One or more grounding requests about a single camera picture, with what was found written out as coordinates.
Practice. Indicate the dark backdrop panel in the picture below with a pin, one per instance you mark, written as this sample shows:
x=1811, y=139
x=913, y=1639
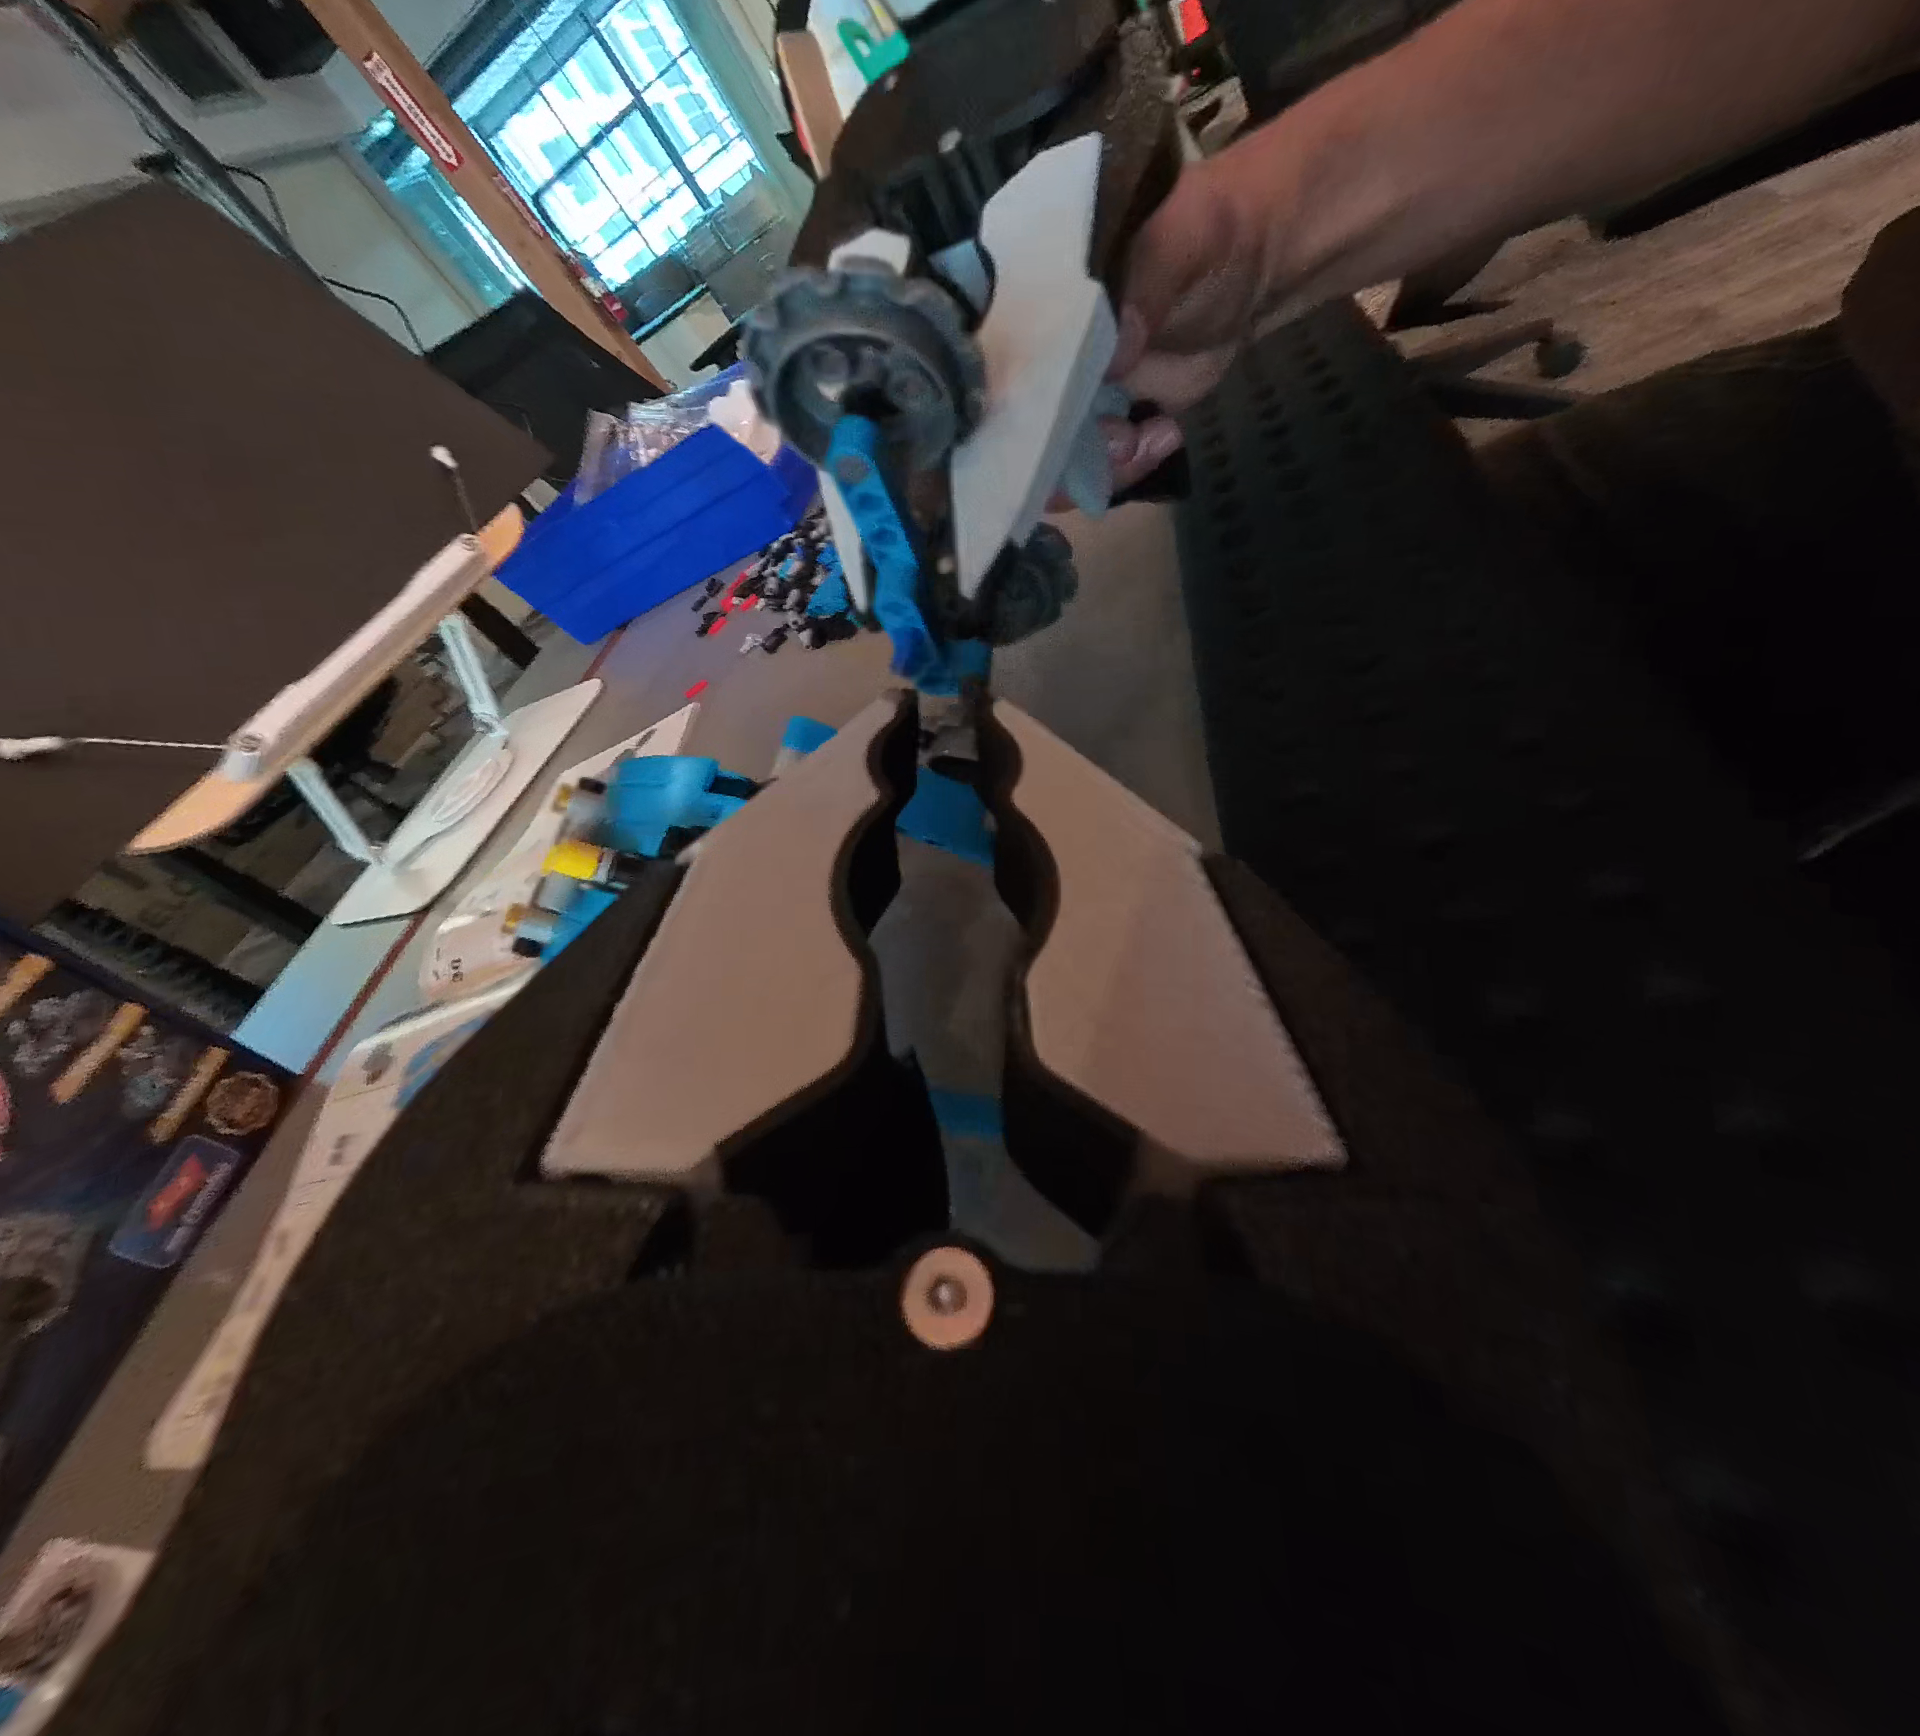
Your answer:
x=228, y=447

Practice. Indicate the clear bags of parts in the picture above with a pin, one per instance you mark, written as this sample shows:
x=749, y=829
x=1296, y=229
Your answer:
x=661, y=433

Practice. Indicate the blue beam with grey wheels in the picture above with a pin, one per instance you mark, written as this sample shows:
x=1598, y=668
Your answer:
x=886, y=536

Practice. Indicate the pile of small brick parts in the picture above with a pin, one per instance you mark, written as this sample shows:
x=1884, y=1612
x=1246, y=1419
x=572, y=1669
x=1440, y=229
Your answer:
x=780, y=589

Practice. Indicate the person's right hand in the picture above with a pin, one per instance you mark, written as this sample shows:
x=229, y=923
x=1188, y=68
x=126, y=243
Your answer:
x=1201, y=296

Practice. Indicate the blue sticker sheet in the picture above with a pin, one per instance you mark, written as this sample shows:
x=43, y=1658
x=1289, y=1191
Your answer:
x=360, y=1105

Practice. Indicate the white tube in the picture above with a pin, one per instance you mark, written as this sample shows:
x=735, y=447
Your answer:
x=360, y=659

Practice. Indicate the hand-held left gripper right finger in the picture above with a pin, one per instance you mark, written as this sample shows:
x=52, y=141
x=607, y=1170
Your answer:
x=1185, y=1015

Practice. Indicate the wooden post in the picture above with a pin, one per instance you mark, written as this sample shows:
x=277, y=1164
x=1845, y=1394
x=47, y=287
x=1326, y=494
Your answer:
x=377, y=71

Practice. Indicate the blue toy robot body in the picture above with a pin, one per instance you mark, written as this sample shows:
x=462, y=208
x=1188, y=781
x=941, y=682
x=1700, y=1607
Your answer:
x=661, y=799

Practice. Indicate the black mesh office chair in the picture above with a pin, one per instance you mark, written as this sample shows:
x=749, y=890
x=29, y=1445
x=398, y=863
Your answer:
x=1353, y=597

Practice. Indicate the person's right forearm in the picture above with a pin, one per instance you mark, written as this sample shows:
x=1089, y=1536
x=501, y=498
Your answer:
x=1574, y=41

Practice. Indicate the blue robot kit box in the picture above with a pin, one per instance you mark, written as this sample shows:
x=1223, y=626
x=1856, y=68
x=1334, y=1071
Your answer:
x=138, y=1164

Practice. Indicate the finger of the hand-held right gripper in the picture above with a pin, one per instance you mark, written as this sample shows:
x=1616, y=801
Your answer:
x=1045, y=343
x=866, y=253

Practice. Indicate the blue plastic bin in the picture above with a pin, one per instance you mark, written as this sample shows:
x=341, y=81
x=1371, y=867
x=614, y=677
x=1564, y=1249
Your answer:
x=646, y=550

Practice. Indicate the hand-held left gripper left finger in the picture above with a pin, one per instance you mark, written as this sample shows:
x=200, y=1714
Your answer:
x=721, y=1015

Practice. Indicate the bright window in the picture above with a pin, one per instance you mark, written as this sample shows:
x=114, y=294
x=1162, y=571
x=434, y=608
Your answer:
x=630, y=130

